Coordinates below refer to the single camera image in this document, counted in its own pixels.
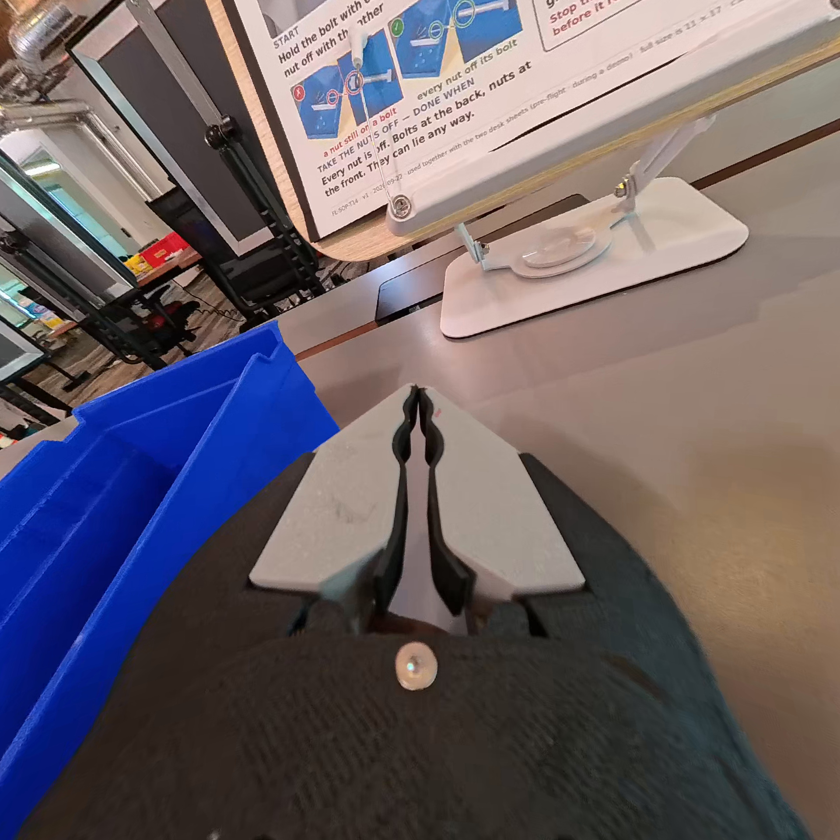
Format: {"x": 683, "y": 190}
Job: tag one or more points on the printed instruction sheet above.
{"x": 426, "y": 118}

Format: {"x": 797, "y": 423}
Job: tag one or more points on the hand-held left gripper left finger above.
{"x": 328, "y": 518}

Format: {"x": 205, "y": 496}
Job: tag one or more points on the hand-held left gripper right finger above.
{"x": 505, "y": 518}

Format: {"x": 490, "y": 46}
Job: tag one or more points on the grey panel on stand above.
{"x": 164, "y": 118}
{"x": 65, "y": 229}

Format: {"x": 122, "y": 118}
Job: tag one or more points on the black tripod stand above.
{"x": 249, "y": 190}

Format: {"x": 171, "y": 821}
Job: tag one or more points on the wooden board document stand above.
{"x": 590, "y": 282}

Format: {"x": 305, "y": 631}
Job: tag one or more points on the red plastic bin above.
{"x": 164, "y": 249}

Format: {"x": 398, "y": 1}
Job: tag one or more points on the blue plastic bin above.
{"x": 131, "y": 492}

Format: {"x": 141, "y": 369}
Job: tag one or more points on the red black office chair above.
{"x": 164, "y": 321}

